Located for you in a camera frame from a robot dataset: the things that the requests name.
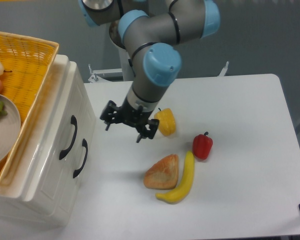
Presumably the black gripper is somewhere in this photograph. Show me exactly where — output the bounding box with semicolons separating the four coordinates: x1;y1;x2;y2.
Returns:
100;99;160;143

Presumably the black top drawer handle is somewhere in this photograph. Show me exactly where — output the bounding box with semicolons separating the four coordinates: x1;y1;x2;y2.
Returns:
58;114;78;161

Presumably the black drawer handle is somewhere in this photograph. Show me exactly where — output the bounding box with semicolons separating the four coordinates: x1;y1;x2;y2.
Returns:
58;114;78;161
72;138;89;179

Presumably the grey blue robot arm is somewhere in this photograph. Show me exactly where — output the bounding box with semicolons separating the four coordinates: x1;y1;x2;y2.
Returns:
79;0;221;140

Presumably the white drawer cabinet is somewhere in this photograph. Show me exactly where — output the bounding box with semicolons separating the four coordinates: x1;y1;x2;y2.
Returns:
0;55;96;226

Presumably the yellow bell pepper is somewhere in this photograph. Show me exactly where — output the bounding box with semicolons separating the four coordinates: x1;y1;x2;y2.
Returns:
154;108;177;137

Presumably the triangular bread pastry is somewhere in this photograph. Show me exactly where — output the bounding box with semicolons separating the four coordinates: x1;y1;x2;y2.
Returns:
143;154;179;190

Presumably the red bell pepper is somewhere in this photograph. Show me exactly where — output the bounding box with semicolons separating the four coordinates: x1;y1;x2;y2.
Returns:
192;131;213;160

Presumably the yellow banana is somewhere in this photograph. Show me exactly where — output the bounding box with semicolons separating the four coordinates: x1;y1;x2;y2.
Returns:
155;151;195;204

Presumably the yellow woven basket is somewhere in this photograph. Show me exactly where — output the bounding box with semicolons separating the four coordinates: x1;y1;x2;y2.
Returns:
0;31;59;184

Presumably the grey plate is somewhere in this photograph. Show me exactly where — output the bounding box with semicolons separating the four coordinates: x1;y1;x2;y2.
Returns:
0;94;21;162

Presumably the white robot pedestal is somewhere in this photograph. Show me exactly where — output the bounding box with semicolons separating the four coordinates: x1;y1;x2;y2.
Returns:
108;21;137;82

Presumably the black lower drawer handle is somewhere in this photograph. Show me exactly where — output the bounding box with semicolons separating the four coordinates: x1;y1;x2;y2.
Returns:
72;138;89;179

